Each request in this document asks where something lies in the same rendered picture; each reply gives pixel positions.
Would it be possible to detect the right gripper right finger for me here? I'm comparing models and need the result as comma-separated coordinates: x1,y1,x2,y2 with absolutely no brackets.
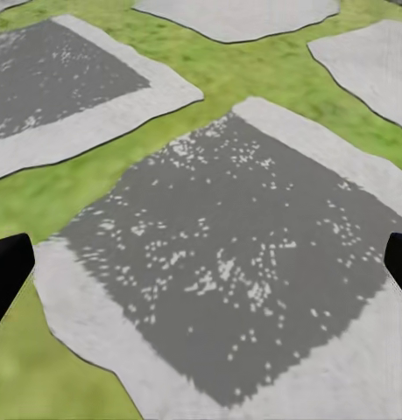
384,232,402,289

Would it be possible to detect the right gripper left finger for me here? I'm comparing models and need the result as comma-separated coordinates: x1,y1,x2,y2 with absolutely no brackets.
0,233,35,321

